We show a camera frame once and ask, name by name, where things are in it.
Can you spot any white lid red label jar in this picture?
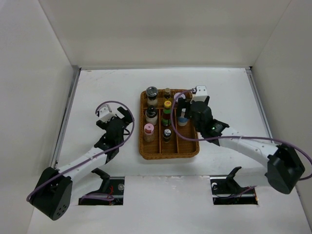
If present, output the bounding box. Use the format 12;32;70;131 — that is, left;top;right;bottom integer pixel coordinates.
174;92;180;108

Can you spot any blue label salt shaker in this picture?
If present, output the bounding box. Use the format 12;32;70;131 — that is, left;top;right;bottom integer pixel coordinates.
177;108;188;127

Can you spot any yellow label oil bottle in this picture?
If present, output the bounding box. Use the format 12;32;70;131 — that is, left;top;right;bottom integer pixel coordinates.
163;88;171;100

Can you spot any green label sauce bottle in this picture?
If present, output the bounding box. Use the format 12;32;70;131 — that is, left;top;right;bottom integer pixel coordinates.
161;100;172;127

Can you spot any black top salt grinder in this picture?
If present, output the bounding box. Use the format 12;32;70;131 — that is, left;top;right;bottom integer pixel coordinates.
145;105;158;126

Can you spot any pink cap spice jar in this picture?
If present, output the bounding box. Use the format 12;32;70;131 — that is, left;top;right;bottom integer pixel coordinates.
143;123;155;142

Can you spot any black cap spice grinder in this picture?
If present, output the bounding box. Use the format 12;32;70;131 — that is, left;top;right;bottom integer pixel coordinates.
163;128;172;142

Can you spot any clear lid salt grinder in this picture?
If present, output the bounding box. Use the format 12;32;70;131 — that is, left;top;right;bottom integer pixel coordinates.
146;86;158;107

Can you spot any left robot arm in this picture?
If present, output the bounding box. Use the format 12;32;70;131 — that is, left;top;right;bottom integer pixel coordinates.
26;102;135;221

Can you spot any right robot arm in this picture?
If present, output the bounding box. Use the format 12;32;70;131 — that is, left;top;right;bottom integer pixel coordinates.
174;94;305;194

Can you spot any brown wicker tray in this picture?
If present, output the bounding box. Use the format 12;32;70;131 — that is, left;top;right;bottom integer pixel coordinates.
139;89;199;160

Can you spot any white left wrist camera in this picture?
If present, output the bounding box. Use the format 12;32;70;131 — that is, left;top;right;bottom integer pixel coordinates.
96;104;115;122

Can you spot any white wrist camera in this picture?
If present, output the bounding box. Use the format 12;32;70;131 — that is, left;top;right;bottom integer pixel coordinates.
191;85;208;102
96;104;115;122

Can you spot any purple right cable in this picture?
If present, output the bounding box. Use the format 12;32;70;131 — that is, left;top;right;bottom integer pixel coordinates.
170;88;312;181

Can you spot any purple cable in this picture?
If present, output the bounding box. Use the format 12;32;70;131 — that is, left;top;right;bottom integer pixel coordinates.
170;88;312;181
26;100;135;203

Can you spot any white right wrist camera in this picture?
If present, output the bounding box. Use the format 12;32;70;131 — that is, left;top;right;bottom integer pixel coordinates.
191;85;208;102

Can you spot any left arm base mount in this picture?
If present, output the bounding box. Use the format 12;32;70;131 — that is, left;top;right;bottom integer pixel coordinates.
78;168;125;206

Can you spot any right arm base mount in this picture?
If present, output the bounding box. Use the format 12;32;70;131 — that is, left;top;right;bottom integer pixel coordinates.
210;167;258;205

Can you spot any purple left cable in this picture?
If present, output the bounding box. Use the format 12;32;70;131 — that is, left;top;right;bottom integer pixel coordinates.
26;100;135;203

